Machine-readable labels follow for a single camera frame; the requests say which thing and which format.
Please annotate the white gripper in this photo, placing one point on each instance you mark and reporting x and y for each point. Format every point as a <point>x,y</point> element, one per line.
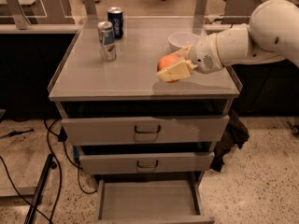
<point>204,57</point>

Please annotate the orange fruit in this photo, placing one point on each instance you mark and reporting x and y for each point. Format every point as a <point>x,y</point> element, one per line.
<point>164,62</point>

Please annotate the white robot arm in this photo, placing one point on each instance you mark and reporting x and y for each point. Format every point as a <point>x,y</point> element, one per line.
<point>271,35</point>

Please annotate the grey drawer cabinet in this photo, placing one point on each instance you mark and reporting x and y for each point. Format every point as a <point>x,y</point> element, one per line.
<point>86,87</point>

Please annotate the top grey drawer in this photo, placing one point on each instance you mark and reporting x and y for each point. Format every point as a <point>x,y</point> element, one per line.
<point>144,130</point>

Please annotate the grey drawer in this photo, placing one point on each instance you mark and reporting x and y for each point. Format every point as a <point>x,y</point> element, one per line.
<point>146,163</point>
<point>144,130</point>
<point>154,202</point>

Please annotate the middle grey drawer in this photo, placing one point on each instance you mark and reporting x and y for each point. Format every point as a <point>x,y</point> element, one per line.
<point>146,163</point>

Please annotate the bottom grey drawer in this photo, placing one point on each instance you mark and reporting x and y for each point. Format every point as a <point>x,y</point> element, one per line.
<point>154,202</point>

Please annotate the white ceramic bowl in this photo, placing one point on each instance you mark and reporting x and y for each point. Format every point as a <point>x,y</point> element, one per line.
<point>181,40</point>

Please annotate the silver soda can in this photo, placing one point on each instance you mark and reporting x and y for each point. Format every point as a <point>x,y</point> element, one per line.
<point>106,40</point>

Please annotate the blue pepsi can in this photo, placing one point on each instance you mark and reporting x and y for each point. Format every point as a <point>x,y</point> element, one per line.
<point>115,16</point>

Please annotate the dark cloth on floor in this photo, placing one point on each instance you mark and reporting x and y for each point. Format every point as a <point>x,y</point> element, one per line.
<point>235,133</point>

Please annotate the black bar on floor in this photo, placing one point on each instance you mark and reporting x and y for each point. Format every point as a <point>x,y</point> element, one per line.
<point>39,190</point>

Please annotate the right grey support post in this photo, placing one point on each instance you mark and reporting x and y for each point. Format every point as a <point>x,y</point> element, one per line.
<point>200,9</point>

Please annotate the grey support post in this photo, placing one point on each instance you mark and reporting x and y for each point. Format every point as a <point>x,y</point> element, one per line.
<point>90,9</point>
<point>17,13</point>
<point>200,9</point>

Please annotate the middle grey support post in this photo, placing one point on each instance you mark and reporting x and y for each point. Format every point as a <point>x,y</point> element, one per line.
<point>90,9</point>

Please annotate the left grey support post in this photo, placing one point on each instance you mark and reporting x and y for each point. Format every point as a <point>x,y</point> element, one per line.
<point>17,13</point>

